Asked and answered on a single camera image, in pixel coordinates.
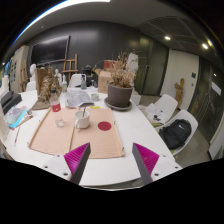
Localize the small white cup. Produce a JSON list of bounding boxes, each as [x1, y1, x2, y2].
[[90, 92, 101, 102]]

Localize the colourful book stack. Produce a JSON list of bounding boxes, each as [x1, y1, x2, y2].
[[4, 105, 28, 130]]

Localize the flat round red coaster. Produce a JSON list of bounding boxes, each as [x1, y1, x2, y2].
[[97, 120, 113, 132]]

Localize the white spray bottle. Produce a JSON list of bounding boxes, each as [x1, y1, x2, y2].
[[61, 74, 69, 94]]

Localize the brown cardboard box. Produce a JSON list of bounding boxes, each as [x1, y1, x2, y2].
[[96, 68, 115, 95]]

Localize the wooden figure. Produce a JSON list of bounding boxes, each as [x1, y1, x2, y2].
[[173, 77, 186, 108]]

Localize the clear bottle with red label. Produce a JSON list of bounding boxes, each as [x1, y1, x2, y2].
[[49, 89, 65, 128]]

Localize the open printed magazine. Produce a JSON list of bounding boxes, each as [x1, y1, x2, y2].
[[65, 88, 95, 109]]

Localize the black case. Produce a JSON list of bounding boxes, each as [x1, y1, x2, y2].
[[0, 90, 23, 115]]

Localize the white mug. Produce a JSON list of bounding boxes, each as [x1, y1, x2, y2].
[[73, 109, 91, 130]]

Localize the white plaster bust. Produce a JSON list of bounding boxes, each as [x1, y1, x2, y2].
[[25, 63, 38, 92]]

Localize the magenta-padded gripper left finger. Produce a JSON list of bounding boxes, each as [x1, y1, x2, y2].
[[42, 142, 92, 186]]

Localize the black backpack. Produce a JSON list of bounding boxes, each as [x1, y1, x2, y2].
[[158, 118, 193, 151]]

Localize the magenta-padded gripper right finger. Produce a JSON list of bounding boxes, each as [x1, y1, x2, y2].
[[131, 142, 183, 186]]

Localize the brown wooden sculpture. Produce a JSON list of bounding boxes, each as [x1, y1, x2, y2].
[[31, 65, 63, 111]]

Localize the red pencil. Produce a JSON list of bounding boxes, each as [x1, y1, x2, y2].
[[13, 125, 22, 147]]

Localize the grey plant saucer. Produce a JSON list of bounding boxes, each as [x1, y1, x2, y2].
[[103, 96, 134, 112]]

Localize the wooden easel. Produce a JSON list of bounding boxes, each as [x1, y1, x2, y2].
[[61, 53, 80, 82]]

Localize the brown cardboard sheet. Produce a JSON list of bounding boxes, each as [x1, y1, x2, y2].
[[27, 106, 126, 160]]

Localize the grey pot with dried plant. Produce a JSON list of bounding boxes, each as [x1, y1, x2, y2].
[[106, 51, 138, 109]]

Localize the black wall screen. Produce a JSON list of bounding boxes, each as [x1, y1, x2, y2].
[[30, 35, 71, 67]]

